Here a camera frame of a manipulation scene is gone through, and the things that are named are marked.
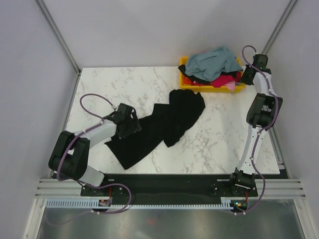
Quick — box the black t shirt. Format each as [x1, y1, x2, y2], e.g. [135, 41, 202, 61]
[105, 89, 205, 170]

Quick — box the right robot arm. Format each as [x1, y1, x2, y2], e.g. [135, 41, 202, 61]
[228, 54, 283, 196]

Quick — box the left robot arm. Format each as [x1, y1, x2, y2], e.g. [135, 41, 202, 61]
[48, 104, 142, 196]

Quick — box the pink t shirt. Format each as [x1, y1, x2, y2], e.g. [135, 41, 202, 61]
[225, 81, 236, 92]

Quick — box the red t shirt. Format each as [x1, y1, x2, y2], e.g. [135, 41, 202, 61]
[211, 75, 238, 88]

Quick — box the grey blue t shirt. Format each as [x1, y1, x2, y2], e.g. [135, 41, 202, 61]
[185, 46, 242, 82]

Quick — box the right aluminium corner post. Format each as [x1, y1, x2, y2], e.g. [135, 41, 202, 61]
[262, 0, 299, 55]

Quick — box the aluminium corner post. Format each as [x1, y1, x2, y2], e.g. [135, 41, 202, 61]
[34, 0, 82, 74]
[262, 0, 299, 55]

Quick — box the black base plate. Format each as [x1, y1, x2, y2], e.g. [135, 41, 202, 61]
[81, 174, 258, 204]

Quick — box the aluminium frame rail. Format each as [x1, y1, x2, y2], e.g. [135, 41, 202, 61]
[35, 179, 306, 199]

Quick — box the white slotted cable duct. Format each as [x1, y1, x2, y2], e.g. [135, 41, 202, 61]
[45, 199, 233, 210]

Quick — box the left aluminium corner post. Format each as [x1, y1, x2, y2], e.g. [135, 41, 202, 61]
[34, 0, 82, 74]

